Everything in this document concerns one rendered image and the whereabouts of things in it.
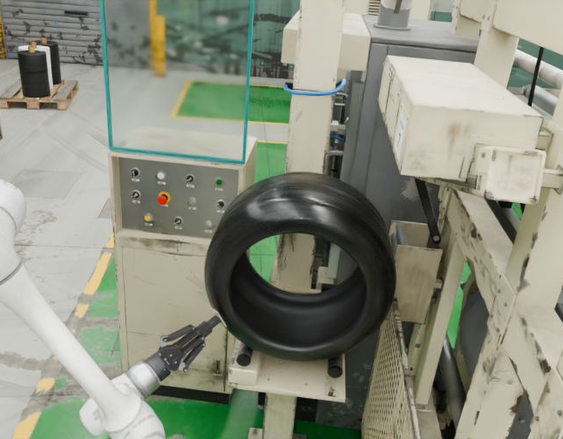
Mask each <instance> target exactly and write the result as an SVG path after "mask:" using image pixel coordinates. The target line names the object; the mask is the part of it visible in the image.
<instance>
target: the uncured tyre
mask: <svg viewBox="0 0 563 439"><path fill-rule="evenodd" d="M285 233H305V234H310V235H315V236H317V237H320V238H323V239H326V240H328V241H331V242H332V243H334V244H336V245H338V246H339V247H340V248H341V249H343V250H344V251H345V252H346V253H348V254H349V255H350V256H351V257H352V259H353V260H354V261H355V262H356V264H357V266H356V268H355V270H354V271H353V273H352V274H351V275H350V276H349V277H348V278H347V279H346V280H345V281H344V282H342V283H341V284H339V285H338V286H336V287H333V288H331V289H330V290H327V291H324V292H320V293H317V294H295V293H290V292H287V291H284V290H281V289H280V288H278V287H275V286H273V285H271V284H270V283H268V282H267V281H266V280H264V279H263V278H262V277H261V276H260V275H259V274H258V273H257V272H256V271H255V269H254V267H253V266H252V264H251V262H250V260H249V258H248V254H247V250H248V249H249V248H250V247H251V246H252V245H254V244H256V243H257V242H259V241H261V240H264V239H266V238H269V237H272V236H275V235H279V234H285ZM204 277H205V287H206V291H207V298H208V300H209V303H210V305H211V307H212V309H214V310H216V311H218V313H219V314H220V317H221V318H222V320H223V321H224V322H225V324H226V325H227V327H225V326H224V327H225V329H226V330H227V331H228V332H229V333H230V334H232V335H233V336H234V337H235V338H236V339H238V340H239V341H241V342H242V343H243V344H245V345H247V346H248V347H250V348H252V349H254V350H256V351H258V352H260V353H262V354H265V355H268V356H272V357H274V358H278V359H282V360H287V361H320V360H326V359H329V358H333V357H336V356H338V355H343V354H345V353H347V352H349V351H351V350H352V349H354V348H357V347H358V346H360V345H361V344H363V343H364V342H365V341H367V340H368V339H369V338H370V337H371V336H372V335H373V334H374V333H375V332H376V331H377V330H378V329H379V328H380V326H381V325H382V324H383V321H384V320H385V318H386V316H387V314H388V312H389V311H390V307H391V304H392V301H393V299H394V295H395V291H396V284H397V273H396V266H395V261H394V257H393V252H392V247H391V243H390V236H389V232H388V229H387V226H386V225H385V223H384V221H383V218H382V216H381V215H380V213H379V212H378V210H377V209H376V208H375V207H374V205H373V204H372V203H371V202H370V201H369V200H368V199H367V198H366V197H365V196H364V195H362V194H361V193H360V192H359V191H357V189H355V188H354V187H353V186H351V185H349V184H347V183H345V182H343V181H341V180H340V179H336V178H334V177H331V176H329V175H325V174H321V173H317V172H285V173H281V174H276V175H274V176H271V177H268V178H266V179H263V180H261V181H259V182H257V183H255V184H253V185H251V186H250V187H249V188H247V189H246V190H244V191H243V192H242V193H240V194H239V195H238V196H237V197H236V198H235V199H234V200H233V201H232V203H231V204H230V205H229V206H228V208H227V210H226V211H225V212H224V214H223V216H222V218H221V220H220V223H219V225H218V227H217V229H216V231H215V233H214V236H213V238H212V240H211V242H210V244H209V247H208V249H207V254H206V258H205V266H204Z"/></svg>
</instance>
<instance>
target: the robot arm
mask: <svg viewBox="0 0 563 439"><path fill-rule="evenodd" d="M25 214H26V201H25V198H24V196H23V194H22V192H21V191H20V190H19V188H16V187H15V186H14V185H12V184H11V183H9V182H6V181H4V180H2V179H0V302H1V303H2V304H3V305H5V306H6V307H7V308H8V309H9V310H11V311H12V312H13V313H14V314H16V315H17V316H18V317H19V318H20V319H21V320H22V321H23V322H25V323H26V325H27V326H28V327H29V328H30V329H31V330H32V331H33V332H34V333H35V334H36V335H37V337H38V338H39V339H40V340H41V341H42V342H43V343H44V345H45V346H46V347H47V348H48V349H49V350H50V351H51V352H52V353H53V354H54V355H55V356H56V357H57V359H58V360H59V361H60V362H61V363H62V364H63V366H64V367H65V368H66V369H67V370H68V371H69V372H70V374H71V375H72V376H73V377H74V378H75V379H76V380H77V382H78V383H79V384H80V385H81V386H82V387H83V389H84V390H85V391H86V392H87V393H88V395H89V396H90V397H91V398H90V399H89V400H88V401H87V402H86V403H85V405H84V406H83V407H82V408H81V409H80V411H79V416H80V420H81V422H82V423H83V425H84V426H85V428H86V429H87V430H88V432H89V433H90V434H91V435H93V436H99V435H102V434H105V433H107V434H108V435H109V437H111V439H166V436H165V430H164V427H163V424H162V422H161V421H160V419H159V418H158V417H157V416H156V414H155V413H154V411H153V409H152V408H151V407H150V406H149V405H148V404H147V403H146V402H144V401H143V400H145V399H146V398H147V397H148V396H149V395H150V394H151V393H152V392H153V391H154V390H156V389H157V388H158V387H159V386H160V385H159V381H160V382H162V381H163V380H165V379H166V378H167V377H168V376H169V375H170V374H171V373H172V372H173V371H176V370H178V369H179V370H182V371H184V372H186V371H187V370H188V368H189V365H190V364H191V363H192V362H193V360H194V359H195V358H196V356H197V355H198V354H199V353H200V351H201V350H202V349H203V348H204V347H205V346H206V343H205V341H204V340H205V338H206V337H207V336H208V335H210V334H211V333H212V332H213V330H212V329H213V328H214V327H216V326H217V325H218V324H219V323H221V319H220V317H218V316H216V315H215V316H214V317H212V318H211V319H210V320H209V321H203V322H202V323H201V324H200V325H199V326H198V327H194V326H193V325H191V324H190V325H188V326H186V327H184V328H181V329H179V330H177V331H175V332H173V333H171V334H169V335H162V336H160V339H161V346H160V347H159V350H158V351H157V352H155V353H154V354H152V355H151V356H149V357H148V358H147V359H146V360H145V363H144V362H143V361H139V362H138V363H137V364H135V365H134V366H133V367H132V368H130V369H129V370H127V371H126V372H125V373H124V374H122V375H121V376H119V377H117V378H114V379H113V380H111V381H110V380H109V379H108V377H107V376H106V375H105V374H104V373H103V371H102V370H101V369H100V368H99V366H98V365H97V364H96V362H95V361H94V360H93V359H92V358H91V357H90V356H89V355H88V353H87V352H86V351H85V349H84V348H83V347H82V346H81V344H80V343H79V342H78V341H77V339H76V338H75V337H74V336H73V334H72V333H71V332H70V330H69V329H68V328H67V327H66V325H65V324H64V323H63V322H62V321H61V320H60V319H59V318H58V316H57V315H56V314H55V313H54V311H53V310H52V309H51V307H50V306H49V305H48V303H47V302H46V301H45V299H44V297H43V296H42V295H41V294H40V292H39V291H38V289H37V287H36V285H35V283H34V282H33V280H32V278H31V277H30V275H29V273H28V271H27V269H26V267H25V265H24V263H23V262H22V261H21V259H20V258H19V256H18V255H17V253H16V251H15V250H14V248H13V247H14V240H15V237H16V236H17V234H18V232H19V230H20V229H21V227H22V224H23V223H24V218H25ZM183 335H185V336H183ZM196 335H197V336H196ZM181 336H183V337H182V338H181V339H180V340H178V341H177V342H175V343H174V344H173V345H167V344H168V343H169V342H170V341H174V340H176V339H178V338H180V337H181ZM195 336H196V337H195ZM194 337H195V338H194ZM193 338H194V339H193ZM189 341H190V342H189ZM185 345H186V346H185ZM183 346H184V347H183ZM191 350H192V351H191ZM190 351H191V352H190ZM188 352H190V353H189V355H188V356H187V357H186V359H185V360H184V361H183V362H181V360H182V358H184V357H185V356H186V355H187V353H188Z"/></svg>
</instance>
